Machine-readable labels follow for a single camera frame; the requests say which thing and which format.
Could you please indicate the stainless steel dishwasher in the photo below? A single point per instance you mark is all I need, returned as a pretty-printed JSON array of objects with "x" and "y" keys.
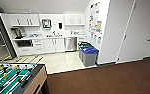
[{"x": 70, "y": 44}]

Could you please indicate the white narrow drawer unit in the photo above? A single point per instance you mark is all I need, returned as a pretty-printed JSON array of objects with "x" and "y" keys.
[{"x": 81, "y": 39}]

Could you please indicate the blue lid recycling bin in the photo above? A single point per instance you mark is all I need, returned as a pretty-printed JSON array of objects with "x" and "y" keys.
[{"x": 89, "y": 56}]

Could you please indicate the white door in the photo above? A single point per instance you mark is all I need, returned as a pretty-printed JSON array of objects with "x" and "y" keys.
[{"x": 141, "y": 30}]

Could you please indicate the green foosball table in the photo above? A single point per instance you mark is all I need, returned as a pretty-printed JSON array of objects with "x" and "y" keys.
[{"x": 14, "y": 78}]

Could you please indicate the large printed wall poster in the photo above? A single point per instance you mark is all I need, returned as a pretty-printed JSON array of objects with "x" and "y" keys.
[{"x": 94, "y": 21}]

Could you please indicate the wide white wall cabinet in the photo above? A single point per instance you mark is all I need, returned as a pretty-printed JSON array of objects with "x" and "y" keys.
[{"x": 23, "y": 20}]

